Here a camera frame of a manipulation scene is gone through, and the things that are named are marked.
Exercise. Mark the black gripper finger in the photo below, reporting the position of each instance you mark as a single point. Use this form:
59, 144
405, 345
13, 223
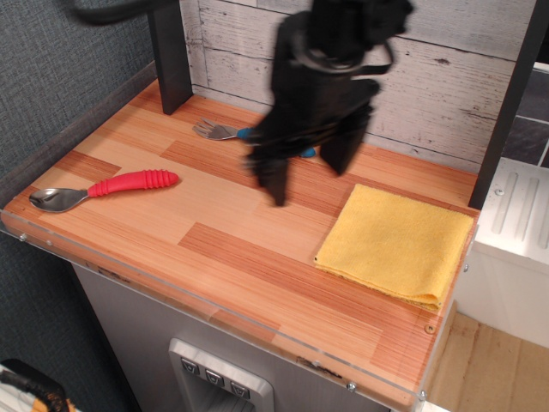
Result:
339, 151
272, 177

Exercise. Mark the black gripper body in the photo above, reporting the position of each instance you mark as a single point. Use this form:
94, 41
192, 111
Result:
310, 100

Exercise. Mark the yellow cloth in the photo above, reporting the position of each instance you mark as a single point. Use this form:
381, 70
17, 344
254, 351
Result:
396, 245

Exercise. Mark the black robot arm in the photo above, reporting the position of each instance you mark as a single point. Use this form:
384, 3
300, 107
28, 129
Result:
341, 32

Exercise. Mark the grey cabinet front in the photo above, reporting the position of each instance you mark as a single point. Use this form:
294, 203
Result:
140, 328

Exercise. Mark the white drainer sink unit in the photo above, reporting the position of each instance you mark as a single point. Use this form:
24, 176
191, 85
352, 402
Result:
505, 279

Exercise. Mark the silver dispenser panel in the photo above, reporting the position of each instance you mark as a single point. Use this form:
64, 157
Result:
209, 383

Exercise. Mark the clear acrylic edge guard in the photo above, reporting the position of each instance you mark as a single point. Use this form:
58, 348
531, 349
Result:
322, 341

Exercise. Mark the orange object at corner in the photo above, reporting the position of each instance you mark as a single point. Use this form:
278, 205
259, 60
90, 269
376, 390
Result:
52, 402

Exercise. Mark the blue handled fork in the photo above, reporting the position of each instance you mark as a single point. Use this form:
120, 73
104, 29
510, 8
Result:
214, 131

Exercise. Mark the dark left upright post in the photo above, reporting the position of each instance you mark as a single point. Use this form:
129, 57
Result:
166, 29

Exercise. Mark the dark upright post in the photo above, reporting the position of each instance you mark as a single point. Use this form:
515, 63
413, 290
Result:
166, 29
518, 82

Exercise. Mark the dark right upright post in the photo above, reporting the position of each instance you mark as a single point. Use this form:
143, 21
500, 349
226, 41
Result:
518, 82

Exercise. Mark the red handled spoon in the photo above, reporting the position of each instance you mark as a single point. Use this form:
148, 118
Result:
59, 200

